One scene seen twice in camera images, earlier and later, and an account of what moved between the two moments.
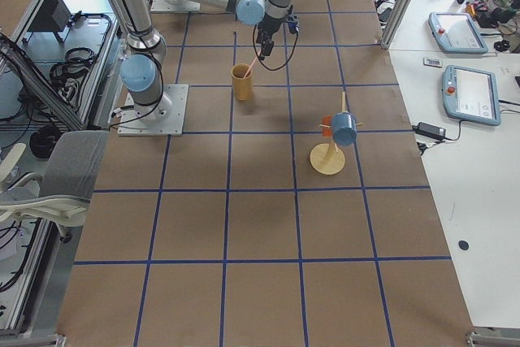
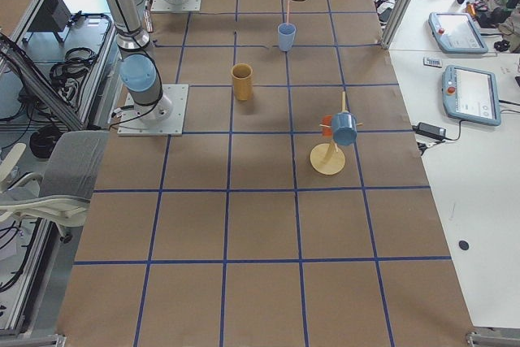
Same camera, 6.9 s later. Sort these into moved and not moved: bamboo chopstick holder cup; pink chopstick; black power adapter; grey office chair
Moved: pink chopstick
Not moved: bamboo chopstick holder cup; grey office chair; black power adapter
